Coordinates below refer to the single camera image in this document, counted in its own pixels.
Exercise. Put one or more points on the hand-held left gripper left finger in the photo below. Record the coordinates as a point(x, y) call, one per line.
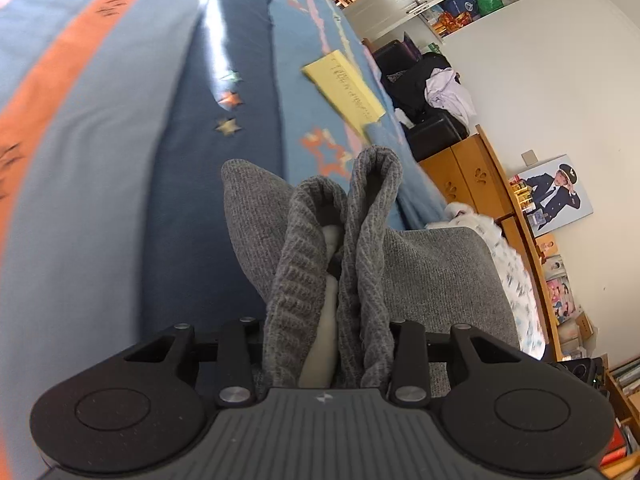
point(240, 352)

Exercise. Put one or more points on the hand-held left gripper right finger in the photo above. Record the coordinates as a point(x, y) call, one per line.
point(411, 355)

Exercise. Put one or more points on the grey knit pants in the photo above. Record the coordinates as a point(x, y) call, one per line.
point(370, 235)

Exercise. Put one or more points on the cardboard box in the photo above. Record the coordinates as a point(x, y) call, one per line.
point(584, 326)

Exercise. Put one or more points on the wooden bookshelf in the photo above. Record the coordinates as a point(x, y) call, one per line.
point(625, 410)

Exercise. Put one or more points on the framed photos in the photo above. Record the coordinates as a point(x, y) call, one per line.
point(557, 280)

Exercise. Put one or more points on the uniformed child photo print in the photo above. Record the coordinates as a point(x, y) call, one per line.
point(557, 192)

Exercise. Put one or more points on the wooden cabinet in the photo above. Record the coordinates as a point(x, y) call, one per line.
point(475, 175)

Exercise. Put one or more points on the black armchair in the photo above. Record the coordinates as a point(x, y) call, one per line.
point(435, 135)

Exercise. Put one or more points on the striped bed sheet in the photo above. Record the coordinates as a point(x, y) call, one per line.
point(100, 160)

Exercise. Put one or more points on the pale lilac cloth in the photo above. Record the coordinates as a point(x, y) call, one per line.
point(450, 95)

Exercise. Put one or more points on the black jacket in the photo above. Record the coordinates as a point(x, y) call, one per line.
point(410, 85)

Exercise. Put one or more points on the yellow paper sheet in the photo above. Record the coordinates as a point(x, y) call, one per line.
point(347, 90)

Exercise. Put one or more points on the orange snack packets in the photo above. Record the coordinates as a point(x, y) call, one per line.
point(452, 22)

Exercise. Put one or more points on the blue bag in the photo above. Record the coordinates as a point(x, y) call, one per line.
point(462, 4)

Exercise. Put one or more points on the green bag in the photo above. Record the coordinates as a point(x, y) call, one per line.
point(489, 1)

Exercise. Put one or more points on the wall outlet plate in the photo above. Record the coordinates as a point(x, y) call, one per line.
point(529, 157)

